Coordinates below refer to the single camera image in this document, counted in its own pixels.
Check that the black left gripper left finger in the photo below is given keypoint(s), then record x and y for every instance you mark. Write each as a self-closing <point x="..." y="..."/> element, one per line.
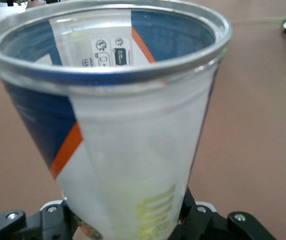
<point x="52" y="222"/>

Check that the yellow tennis ball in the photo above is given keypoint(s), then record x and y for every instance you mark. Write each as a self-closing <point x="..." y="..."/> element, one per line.
<point x="132" y="190"/>

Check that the clear tennis ball can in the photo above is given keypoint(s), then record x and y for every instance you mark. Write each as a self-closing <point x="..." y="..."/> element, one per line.
<point x="132" y="125"/>

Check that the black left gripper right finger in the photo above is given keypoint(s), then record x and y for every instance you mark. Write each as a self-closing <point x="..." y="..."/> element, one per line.
<point x="203" y="225"/>

